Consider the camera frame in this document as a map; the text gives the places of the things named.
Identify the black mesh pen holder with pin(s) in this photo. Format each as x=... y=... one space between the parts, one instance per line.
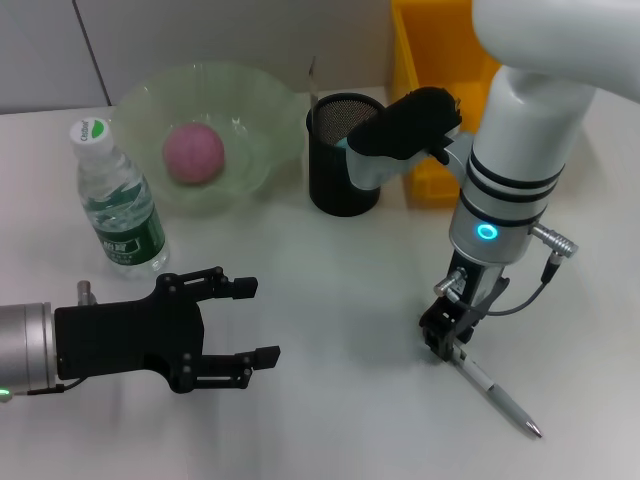
x=330 y=185

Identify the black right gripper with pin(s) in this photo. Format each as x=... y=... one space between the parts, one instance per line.
x=470 y=295

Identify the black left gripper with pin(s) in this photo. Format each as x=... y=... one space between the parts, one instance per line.
x=115 y=340

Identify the white grey ballpoint pen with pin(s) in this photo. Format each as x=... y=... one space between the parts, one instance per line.
x=505 y=400

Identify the green glass fruit plate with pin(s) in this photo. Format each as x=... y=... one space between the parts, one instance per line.
x=260 y=115

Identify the blue scissors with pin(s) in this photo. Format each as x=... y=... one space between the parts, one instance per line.
x=342 y=144

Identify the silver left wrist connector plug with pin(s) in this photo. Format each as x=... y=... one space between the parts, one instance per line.
x=85 y=292

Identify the pink peach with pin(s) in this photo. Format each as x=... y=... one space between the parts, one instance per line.
x=192 y=155

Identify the clear water bottle green label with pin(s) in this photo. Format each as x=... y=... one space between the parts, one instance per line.
x=120 y=210

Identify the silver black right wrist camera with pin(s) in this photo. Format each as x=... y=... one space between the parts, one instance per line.
x=400 y=130

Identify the yellow plastic bin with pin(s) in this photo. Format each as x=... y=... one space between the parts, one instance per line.
x=430 y=50

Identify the transparent plastic ruler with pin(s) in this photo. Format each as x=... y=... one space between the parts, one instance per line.
x=314 y=85

